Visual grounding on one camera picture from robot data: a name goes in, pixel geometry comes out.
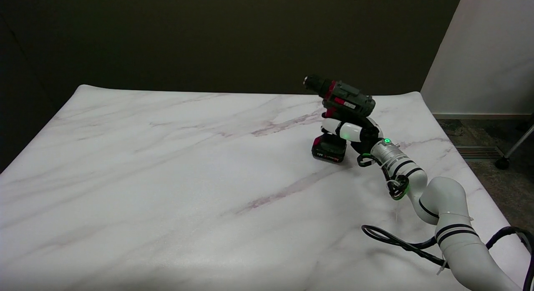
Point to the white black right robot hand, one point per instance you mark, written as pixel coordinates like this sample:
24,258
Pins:
348,131

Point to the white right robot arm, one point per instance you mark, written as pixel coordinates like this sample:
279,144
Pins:
448,203

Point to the grey leg with black caster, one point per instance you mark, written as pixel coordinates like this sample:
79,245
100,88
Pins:
517,145

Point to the metal floor vent grille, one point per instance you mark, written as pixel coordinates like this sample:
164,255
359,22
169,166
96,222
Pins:
479,152

